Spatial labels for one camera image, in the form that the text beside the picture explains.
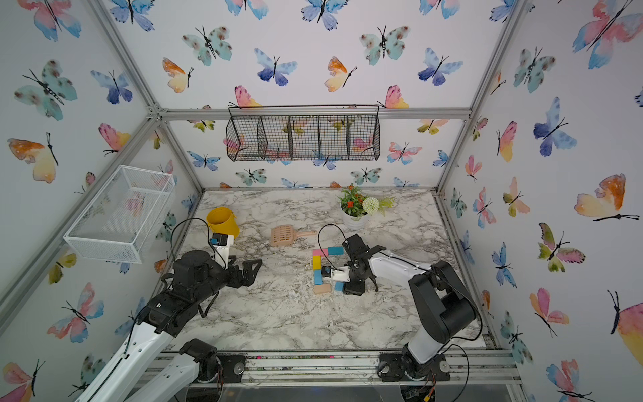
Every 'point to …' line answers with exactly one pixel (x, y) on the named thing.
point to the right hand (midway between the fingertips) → (351, 277)
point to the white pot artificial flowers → (357, 208)
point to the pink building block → (320, 252)
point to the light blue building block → (339, 286)
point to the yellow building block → (317, 262)
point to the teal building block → (336, 250)
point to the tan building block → (321, 288)
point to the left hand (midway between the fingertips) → (250, 258)
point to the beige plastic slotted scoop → (283, 234)
